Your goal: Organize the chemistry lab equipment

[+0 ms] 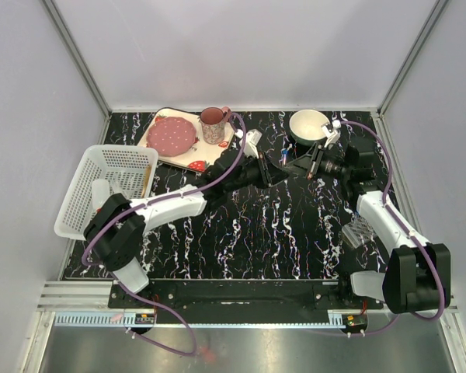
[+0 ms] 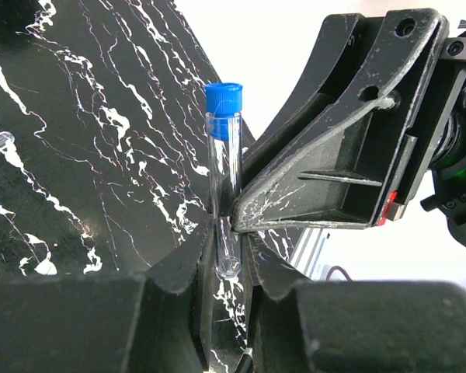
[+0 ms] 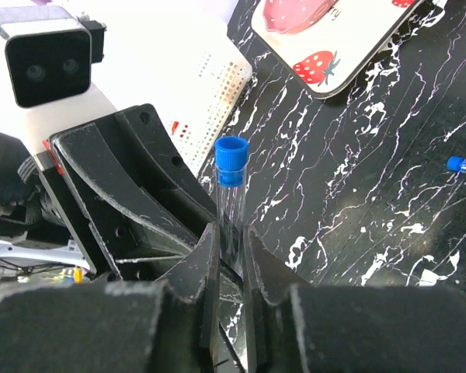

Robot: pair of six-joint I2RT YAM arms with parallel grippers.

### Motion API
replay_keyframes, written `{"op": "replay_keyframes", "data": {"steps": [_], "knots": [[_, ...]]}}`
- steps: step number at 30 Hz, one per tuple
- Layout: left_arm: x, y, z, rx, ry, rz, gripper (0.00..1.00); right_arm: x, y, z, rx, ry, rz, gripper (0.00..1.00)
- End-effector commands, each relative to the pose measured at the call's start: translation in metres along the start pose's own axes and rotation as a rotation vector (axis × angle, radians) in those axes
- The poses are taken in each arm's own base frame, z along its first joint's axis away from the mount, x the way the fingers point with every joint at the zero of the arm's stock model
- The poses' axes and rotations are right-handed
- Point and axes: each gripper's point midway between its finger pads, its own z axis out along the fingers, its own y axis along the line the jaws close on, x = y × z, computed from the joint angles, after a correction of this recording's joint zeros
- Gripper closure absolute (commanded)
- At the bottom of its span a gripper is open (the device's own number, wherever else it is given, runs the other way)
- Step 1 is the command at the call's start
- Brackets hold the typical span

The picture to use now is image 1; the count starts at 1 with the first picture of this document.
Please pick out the white plastic perforated basket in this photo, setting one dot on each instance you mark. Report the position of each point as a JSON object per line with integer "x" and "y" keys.
{"x": 104, "y": 170}

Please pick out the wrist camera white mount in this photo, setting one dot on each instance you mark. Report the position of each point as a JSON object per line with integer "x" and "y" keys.
{"x": 252, "y": 139}
{"x": 332, "y": 133}

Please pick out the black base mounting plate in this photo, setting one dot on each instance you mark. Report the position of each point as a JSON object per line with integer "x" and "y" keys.
{"x": 279, "y": 303}

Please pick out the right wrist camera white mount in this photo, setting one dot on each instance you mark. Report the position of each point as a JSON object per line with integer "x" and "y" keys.
{"x": 332, "y": 133}

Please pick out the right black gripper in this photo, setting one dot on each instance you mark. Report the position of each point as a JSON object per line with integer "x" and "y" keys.
{"x": 308, "y": 164}

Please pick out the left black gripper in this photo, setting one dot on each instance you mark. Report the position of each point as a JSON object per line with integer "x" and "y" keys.
{"x": 269, "y": 174}

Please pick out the clear test tube rack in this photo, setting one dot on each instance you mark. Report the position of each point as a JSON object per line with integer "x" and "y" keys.
{"x": 357, "y": 232}

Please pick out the pink patterned mug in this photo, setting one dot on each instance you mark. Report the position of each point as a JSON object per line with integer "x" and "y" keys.
{"x": 213, "y": 121}

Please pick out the strawberry pattern square tray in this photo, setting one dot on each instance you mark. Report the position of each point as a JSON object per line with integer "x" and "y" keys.
{"x": 200, "y": 155}

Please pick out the white wash bottle red cap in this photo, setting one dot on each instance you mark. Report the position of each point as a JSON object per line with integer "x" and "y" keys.
{"x": 100, "y": 189}

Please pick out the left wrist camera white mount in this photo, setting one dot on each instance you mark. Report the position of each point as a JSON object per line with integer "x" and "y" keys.
{"x": 252, "y": 139}

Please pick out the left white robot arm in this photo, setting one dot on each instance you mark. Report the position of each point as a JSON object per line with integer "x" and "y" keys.
{"x": 115, "y": 233}

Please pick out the white ceramic bowl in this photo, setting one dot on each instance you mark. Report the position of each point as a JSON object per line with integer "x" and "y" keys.
{"x": 306, "y": 127}

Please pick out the pink polka dot plate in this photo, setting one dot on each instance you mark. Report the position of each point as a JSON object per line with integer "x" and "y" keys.
{"x": 171, "y": 136}

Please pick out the clear plastic funnel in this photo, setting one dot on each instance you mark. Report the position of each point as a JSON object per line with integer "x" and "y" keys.
{"x": 117, "y": 188}

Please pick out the wooden test tube clamp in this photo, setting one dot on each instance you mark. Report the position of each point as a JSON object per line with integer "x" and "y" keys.
{"x": 146, "y": 180}

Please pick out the blue capped test tube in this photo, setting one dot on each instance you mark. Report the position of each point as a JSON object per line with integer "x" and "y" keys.
{"x": 287, "y": 154}

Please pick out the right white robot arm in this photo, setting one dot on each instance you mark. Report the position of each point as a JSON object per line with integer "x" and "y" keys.
{"x": 417, "y": 277}

